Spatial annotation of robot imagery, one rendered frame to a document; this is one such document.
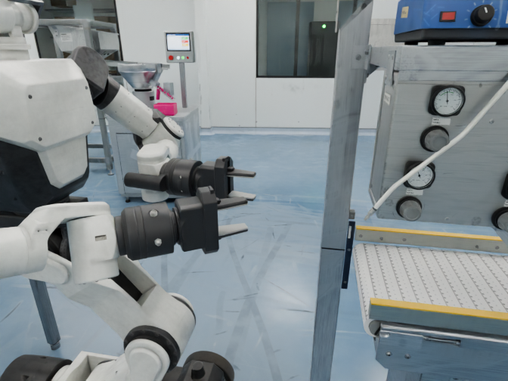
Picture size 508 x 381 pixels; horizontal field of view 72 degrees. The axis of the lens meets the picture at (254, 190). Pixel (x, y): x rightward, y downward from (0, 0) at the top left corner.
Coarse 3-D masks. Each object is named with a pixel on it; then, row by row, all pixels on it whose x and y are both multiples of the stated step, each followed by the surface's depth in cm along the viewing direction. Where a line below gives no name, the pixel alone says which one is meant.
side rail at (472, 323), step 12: (372, 312) 59; (384, 312) 59; (396, 312) 58; (408, 312) 58; (420, 312) 58; (432, 312) 57; (420, 324) 58; (432, 324) 58; (444, 324) 58; (456, 324) 57; (468, 324) 57; (480, 324) 56; (492, 324) 56; (504, 324) 56
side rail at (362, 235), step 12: (360, 240) 84; (372, 240) 84; (384, 240) 83; (396, 240) 83; (408, 240) 82; (420, 240) 82; (432, 240) 81; (444, 240) 81; (456, 240) 80; (468, 240) 80; (480, 240) 79; (492, 240) 79; (504, 252) 79
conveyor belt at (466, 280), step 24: (360, 264) 77; (384, 264) 76; (408, 264) 76; (432, 264) 76; (456, 264) 76; (480, 264) 76; (504, 264) 76; (360, 288) 71; (384, 288) 68; (408, 288) 68; (432, 288) 68; (456, 288) 68; (480, 288) 68; (504, 288) 68
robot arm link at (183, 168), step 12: (228, 156) 77; (180, 168) 78; (192, 168) 78; (204, 168) 76; (216, 168) 75; (180, 180) 77; (192, 180) 78; (204, 180) 77; (216, 180) 76; (228, 180) 79; (180, 192) 79; (192, 192) 79; (216, 192) 77; (228, 192) 80
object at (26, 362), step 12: (24, 360) 107; (36, 360) 107; (48, 360) 107; (60, 360) 108; (192, 360) 124; (12, 372) 103; (24, 372) 103; (36, 372) 103; (48, 372) 103; (180, 372) 124; (192, 372) 116; (204, 372) 118; (216, 372) 121
